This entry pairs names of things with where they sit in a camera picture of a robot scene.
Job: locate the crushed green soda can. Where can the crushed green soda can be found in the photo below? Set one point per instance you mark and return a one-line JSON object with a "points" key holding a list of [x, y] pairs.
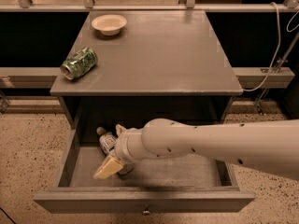
{"points": [[79, 64]]}

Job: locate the white paper bowl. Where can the white paper bowl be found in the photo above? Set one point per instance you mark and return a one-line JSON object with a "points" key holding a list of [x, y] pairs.
{"points": [[109, 24]]}

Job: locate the metal drawer knob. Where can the metal drawer knob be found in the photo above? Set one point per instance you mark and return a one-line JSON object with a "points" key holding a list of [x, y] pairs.
{"points": [[146, 211]]}

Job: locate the clear blue plastic bottle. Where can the clear blue plastic bottle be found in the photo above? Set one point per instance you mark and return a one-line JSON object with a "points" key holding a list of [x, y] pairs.
{"points": [[107, 142]]}

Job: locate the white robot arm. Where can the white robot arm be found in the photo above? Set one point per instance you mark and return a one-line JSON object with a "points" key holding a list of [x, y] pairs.
{"points": [[271, 147]]}

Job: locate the grey wooden cabinet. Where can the grey wooden cabinet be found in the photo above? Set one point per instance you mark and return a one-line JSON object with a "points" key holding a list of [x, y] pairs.
{"points": [[163, 64]]}

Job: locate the open grey top drawer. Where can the open grey top drawer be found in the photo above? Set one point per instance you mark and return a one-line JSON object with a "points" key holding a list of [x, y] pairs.
{"points": [[190, 184]]}

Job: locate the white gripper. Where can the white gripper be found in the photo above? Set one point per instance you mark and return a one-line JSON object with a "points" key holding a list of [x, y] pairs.
{"points": [[122, 147]]}

